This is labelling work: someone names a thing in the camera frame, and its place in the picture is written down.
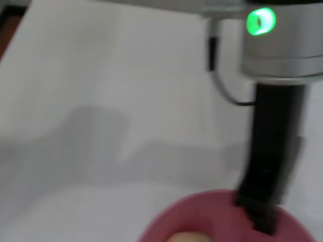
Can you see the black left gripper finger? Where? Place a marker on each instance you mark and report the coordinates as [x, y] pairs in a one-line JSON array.
[[263, 219]]

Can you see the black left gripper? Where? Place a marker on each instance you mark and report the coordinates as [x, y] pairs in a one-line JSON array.
[[275, 138]]

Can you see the pink plastic bowl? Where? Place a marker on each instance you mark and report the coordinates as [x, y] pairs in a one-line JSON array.
[[202, 216]]

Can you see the beige egg yolk pastry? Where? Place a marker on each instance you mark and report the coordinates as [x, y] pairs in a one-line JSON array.
[[189, 238]]

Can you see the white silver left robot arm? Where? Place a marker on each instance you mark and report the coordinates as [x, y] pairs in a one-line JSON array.
[[290, 45]]

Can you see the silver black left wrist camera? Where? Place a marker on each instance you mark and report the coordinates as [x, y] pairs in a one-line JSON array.
[[227, 75]]

